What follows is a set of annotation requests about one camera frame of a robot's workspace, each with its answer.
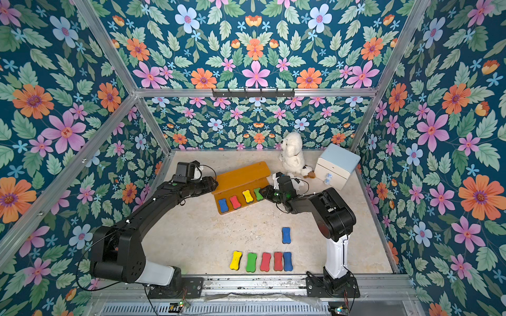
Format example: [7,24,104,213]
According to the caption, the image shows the green eraser shelf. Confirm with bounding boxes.
[254,188,264,201]
[246,253,258,273]

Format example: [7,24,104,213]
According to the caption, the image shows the yellow eraser shelf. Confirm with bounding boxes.
[229,251,242,271]
[242,190,254,204]

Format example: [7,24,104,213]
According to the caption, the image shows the orange wooden two-tier shelf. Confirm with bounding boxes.
[212,161,271,215]

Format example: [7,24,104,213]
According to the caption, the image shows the blue eraser shelf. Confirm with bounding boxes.
[283,252,293,272]
[281,227,291,244]
[218,199,229,214]

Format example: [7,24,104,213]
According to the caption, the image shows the red eraser shelf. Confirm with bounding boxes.
[230,196,242,210]
[260,252,271,272]

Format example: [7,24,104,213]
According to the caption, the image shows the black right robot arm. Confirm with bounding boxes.
[260,185,357,282]

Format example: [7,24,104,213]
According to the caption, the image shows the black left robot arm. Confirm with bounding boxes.
[90,176,218,287]

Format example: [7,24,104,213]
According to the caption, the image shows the small brown white plush toy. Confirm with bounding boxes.
[301,165,316,179]

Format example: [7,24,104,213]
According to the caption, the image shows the large cream plush dog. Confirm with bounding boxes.
[279,132,308,176]

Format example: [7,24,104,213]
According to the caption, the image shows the white three drawer cabinet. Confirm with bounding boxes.
[314,144,361,190]

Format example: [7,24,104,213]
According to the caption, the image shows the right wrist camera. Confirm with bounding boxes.
[272,172,298,192]

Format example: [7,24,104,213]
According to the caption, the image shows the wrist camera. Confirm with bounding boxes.
[171,161,202,184]
[272,172,298,192]

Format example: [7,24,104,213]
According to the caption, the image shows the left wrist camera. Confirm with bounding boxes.
[171,161,202,184]

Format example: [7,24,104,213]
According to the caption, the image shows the black wall hook rail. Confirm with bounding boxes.
[212,88,295,98]

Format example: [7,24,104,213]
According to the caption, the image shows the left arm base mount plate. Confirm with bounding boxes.
[148,276,204,300]

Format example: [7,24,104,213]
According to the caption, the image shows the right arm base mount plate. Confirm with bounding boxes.
[305,270,361,299]

